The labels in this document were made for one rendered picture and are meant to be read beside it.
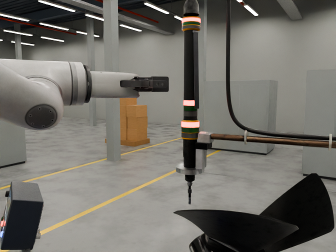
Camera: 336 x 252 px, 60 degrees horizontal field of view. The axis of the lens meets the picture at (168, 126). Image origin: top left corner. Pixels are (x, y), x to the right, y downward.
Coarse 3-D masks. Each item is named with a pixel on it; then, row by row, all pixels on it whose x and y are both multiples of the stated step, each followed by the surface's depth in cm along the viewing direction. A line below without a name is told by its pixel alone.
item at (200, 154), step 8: (200, 136) 69; (208, 136) 68; (200, 144) 68; (208, 144) 69; (200, 152) 69; (200, 160) 69; (176, 168) 71; (184, 168) 70; (192, 168) 70; (200, 168) 69
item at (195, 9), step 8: (192, 0) 66; (184, 8) 67; (192, 8) 66; (184, 144) 71; (192, 144) 70; (184, 152) 71; (192, 152) 70; (184, 160) 71; (192, 160) 71; (192, 176) 72
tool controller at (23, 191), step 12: (12, 192) 113; (24, 192) 116; (36, 192) 119; (12, 204) 106; (24, 204) 108; (36, 204) 110; (12, 216) 106; (24, 216) 108; (36, 216) 110; (12, 228) 107; (24, 228) 109; (36, 228) 111; (12, 240) 107; (24, 240) 109
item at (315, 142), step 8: (216, 136) 68; (224, 136) 67; (232, 136) 66; (240, 136) 65; (248, 136) 65; (256, 136) 64; (288, 144) 61; (296, 144) 60; (304, 144) 60; (312, 144) 59; (320, 144) 58; (328, 144) 58
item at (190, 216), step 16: (208, 224) 62; (224, 224) 59; (240, 224) 57; (256, 224) 55; (272, 224) 53; (288, 224) 52; (224, 240) 68; (240, 240) 64; (256, 240) 60; (272, 240) 58
